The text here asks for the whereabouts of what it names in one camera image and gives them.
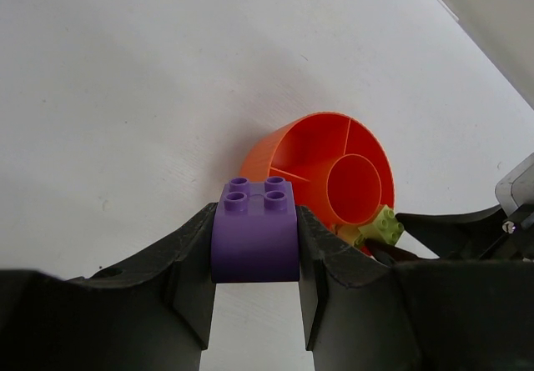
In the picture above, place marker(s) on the light green lego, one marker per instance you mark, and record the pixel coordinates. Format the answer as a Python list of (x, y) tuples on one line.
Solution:
[(384, 228)]

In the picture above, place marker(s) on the purple curved lego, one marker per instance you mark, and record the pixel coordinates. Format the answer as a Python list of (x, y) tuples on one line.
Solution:
[(255, 233)]

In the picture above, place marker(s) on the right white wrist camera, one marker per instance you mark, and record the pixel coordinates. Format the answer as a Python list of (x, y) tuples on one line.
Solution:
[(514, 193)]

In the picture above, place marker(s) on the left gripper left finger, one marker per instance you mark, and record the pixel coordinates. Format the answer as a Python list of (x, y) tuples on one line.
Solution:
[(150, 311)]

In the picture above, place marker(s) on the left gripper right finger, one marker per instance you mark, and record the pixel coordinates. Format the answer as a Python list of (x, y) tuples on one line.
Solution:
[(359, 314)]

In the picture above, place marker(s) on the orange round divided container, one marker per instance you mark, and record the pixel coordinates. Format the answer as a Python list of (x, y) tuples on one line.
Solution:
[(336, 165)]

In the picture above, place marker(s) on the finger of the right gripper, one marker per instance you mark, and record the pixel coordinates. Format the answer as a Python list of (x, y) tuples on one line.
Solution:
[(467, 236), (392, 256)]

